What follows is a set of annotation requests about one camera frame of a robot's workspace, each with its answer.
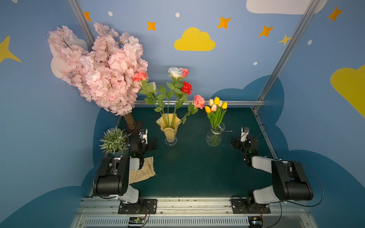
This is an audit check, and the pale pink tulip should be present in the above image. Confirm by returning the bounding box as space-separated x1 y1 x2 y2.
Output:
208 98 220 129

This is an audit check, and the orange yellow tulip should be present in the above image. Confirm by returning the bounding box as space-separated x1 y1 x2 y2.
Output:
204 105 217 130

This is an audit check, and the cream white tulip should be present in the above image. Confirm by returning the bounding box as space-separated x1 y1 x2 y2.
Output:
216 100 224 126

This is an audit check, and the small yellow tulip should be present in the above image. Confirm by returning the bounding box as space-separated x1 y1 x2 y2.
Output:
214 97 220 126

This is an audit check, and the red rose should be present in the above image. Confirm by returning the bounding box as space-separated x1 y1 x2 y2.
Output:
174 81 193 124

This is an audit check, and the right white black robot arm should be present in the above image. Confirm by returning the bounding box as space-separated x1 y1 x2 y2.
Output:
231 138 314 206

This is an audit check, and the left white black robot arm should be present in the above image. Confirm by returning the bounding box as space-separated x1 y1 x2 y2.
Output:
93 138 157 205

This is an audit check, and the beige cloth glove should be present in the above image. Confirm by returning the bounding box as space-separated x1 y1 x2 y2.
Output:
129 157 156 184

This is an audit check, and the clear glass vase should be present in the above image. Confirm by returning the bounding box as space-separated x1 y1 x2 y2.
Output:
205 123 225 146

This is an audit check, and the small green potted plant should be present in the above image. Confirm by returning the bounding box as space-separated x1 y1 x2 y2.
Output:
100 127 131 157

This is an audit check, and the yellow wavy glass vase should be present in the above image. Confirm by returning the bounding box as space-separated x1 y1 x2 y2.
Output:
156 114 182 146

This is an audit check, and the left circuit board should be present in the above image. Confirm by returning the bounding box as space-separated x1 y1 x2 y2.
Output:
128 217 146 226

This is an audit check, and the circuit board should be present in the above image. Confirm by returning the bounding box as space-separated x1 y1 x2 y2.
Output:
128 217 146 226
248 217 263 228

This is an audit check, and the right circuit board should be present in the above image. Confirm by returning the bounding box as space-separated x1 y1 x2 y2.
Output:
248 217 263 228

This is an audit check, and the pink cherry blossom tree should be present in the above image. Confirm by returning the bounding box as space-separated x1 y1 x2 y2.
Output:
48 22 148 135

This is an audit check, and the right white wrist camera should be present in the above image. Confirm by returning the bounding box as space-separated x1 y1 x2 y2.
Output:
240 127 250 142

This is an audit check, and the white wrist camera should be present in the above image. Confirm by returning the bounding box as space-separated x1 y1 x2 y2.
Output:
240 127 250 142
139 129 148 144

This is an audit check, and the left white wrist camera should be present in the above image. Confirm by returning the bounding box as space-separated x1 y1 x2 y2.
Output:
139 129 148 144

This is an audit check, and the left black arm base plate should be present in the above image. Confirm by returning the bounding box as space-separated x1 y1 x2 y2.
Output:
118 199 158 214

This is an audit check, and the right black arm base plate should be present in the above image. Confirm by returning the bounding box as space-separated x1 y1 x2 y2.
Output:
231 197 271 214

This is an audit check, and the aluminium front rail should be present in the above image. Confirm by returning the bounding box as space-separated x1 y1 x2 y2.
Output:
71 197 317 228

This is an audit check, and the aluminium left frame post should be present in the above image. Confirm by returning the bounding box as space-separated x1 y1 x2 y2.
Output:
68 0 95 47

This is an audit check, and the aluminium frame post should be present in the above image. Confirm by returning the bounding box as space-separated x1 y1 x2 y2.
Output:
68 0 95 47
257 0 321 102

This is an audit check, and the aluminium right frame post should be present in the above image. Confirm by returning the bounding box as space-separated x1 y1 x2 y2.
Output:
257 0 321 102

